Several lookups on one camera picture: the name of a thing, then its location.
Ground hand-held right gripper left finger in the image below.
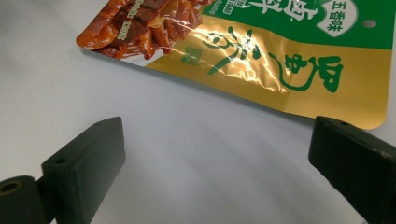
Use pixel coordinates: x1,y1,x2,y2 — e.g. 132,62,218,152
41,116,127,224

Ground gold and green snack packet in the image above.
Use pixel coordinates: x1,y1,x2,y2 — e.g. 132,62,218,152
75,0,396,131

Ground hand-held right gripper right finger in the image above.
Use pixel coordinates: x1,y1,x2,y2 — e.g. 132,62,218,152
308,115,396,224

